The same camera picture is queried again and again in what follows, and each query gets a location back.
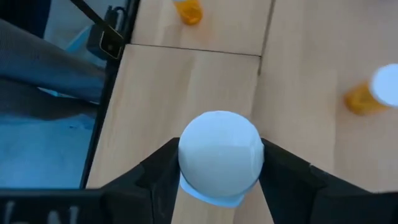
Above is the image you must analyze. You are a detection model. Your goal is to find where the orange pill bottle white cap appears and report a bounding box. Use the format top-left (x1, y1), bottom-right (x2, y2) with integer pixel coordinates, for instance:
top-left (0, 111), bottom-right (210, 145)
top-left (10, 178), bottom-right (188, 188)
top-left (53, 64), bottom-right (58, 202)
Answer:
top-left (172, 0), bottom-right (204, 26)
top-left (343, 63), bottom-right (398, 116)

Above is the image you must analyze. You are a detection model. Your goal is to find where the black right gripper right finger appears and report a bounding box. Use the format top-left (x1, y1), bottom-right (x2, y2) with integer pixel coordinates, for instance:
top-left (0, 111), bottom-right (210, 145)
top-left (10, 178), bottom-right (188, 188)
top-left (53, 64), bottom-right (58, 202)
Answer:
top-left (258, 138), bottom-right (398, 224)

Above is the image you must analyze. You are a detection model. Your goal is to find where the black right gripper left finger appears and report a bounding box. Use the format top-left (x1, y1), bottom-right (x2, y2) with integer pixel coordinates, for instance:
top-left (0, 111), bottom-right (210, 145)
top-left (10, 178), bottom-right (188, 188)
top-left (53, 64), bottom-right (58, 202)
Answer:
top-left (0, 137), bottom-right (182, 224)

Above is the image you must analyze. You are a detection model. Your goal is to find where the white bottle tablet size label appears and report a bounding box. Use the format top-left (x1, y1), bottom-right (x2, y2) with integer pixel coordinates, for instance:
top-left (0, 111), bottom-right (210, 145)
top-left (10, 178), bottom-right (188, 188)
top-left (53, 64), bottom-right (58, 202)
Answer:
top-left (177, 110), bottom-right (266, 208)

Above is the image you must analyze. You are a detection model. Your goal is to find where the black aluminium table frame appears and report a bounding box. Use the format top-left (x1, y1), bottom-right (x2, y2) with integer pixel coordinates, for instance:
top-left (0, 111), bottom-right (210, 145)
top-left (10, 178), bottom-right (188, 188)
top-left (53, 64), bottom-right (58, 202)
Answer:
top-left (68, 0), bottom-right (141, 189)

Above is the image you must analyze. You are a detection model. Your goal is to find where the small black camera box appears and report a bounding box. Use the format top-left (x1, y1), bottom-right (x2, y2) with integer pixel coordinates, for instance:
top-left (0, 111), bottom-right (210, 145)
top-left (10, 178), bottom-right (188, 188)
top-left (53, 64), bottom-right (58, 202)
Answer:
top-left (86, 6), bottom-right (125, 60)

